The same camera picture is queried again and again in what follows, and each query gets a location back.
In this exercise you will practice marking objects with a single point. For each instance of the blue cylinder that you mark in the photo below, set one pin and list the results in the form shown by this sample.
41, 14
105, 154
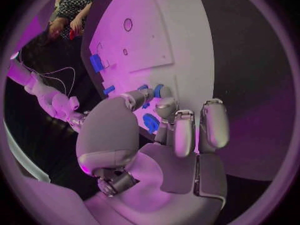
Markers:
157, 91

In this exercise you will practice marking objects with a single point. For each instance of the blue plug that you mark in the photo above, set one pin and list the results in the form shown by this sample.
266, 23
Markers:
143, 87

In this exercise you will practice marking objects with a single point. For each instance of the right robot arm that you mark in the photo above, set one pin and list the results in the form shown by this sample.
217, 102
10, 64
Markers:
39, 86

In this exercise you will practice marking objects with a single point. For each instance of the blue block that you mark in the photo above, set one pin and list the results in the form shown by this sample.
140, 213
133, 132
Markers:
96, 63

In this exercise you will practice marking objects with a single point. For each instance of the white task board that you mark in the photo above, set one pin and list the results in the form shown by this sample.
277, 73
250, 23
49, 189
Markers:
145, 41

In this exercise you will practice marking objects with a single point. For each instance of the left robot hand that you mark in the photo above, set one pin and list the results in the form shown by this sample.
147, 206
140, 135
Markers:
110, 135

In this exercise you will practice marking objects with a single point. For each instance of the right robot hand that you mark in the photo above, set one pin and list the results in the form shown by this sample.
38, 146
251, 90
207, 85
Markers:
76, 121

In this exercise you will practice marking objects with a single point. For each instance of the blue gear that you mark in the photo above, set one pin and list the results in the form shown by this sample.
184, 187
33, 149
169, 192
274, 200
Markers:
150, 122

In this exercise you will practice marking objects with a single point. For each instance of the person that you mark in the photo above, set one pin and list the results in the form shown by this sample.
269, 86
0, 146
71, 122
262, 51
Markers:
68, 13

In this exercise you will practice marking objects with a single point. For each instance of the red handheld object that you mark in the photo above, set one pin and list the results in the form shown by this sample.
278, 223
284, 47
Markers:
72, 34

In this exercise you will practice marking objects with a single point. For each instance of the small blue peg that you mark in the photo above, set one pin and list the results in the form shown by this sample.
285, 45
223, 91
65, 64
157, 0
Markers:
145, 105

